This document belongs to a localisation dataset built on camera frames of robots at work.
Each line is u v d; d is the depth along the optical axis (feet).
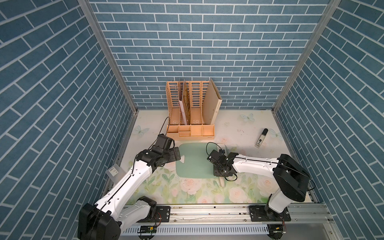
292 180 1.49
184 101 3.11
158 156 1.82
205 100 3.69
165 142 2.01
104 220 1.21
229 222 2.40
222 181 2.70
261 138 3.27
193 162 2.98
